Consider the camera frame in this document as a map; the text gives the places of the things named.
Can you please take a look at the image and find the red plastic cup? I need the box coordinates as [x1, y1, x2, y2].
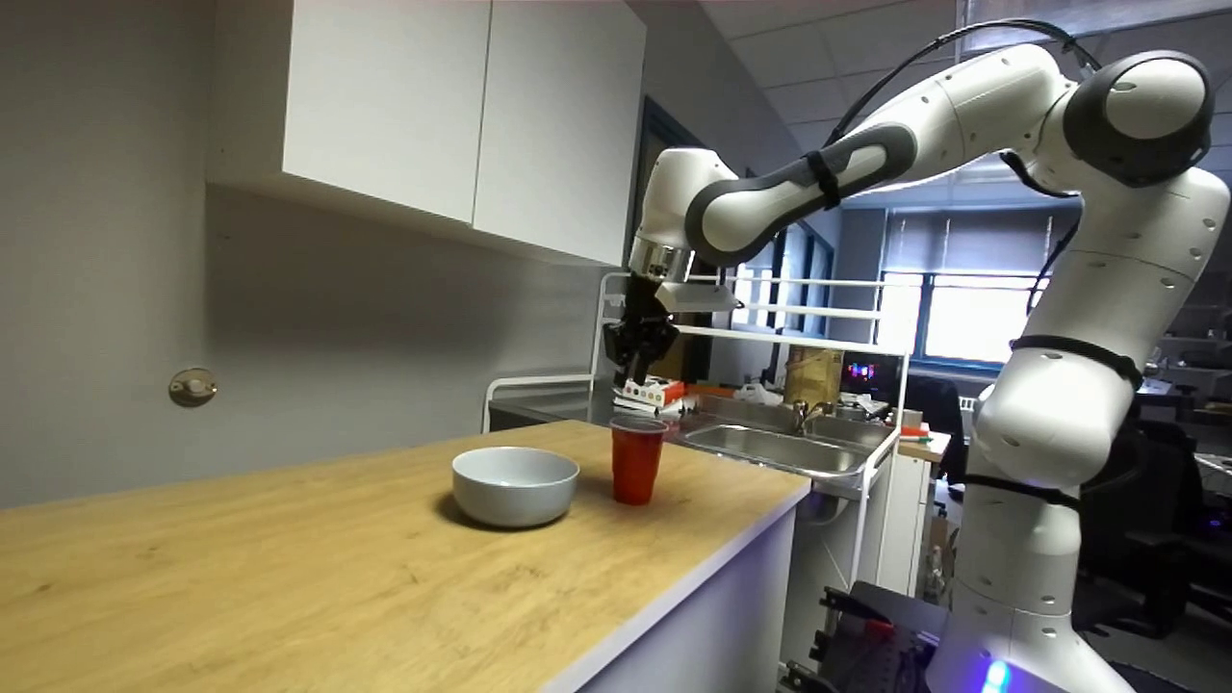
[613, 420, 662, 504]

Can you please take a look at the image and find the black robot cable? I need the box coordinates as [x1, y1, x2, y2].
[820, 10, 1110, 149]

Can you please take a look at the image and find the grey bowl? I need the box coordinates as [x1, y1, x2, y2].
[449, 447, 582, 529]

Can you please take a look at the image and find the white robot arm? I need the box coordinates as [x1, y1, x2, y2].
[603, 46, 1228, 693]

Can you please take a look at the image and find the white metal rack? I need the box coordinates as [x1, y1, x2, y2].
[481, 275, 903, 583]

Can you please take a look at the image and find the white base cabinet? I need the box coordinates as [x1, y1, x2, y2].
[537, 511, 793, 693]

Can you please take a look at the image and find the round wall knob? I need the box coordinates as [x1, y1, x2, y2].
[164, 366, 218, 408]

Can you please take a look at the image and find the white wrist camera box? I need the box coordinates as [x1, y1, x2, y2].
[662, 284, 741, 315]

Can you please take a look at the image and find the white wall cabinet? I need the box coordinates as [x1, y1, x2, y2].
[205, 0, 649, 268]

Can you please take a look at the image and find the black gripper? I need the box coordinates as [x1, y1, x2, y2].
[603, 276, 673, 380]

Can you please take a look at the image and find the stainless steel sink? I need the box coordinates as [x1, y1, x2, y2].
[681, 424, 881, 478]

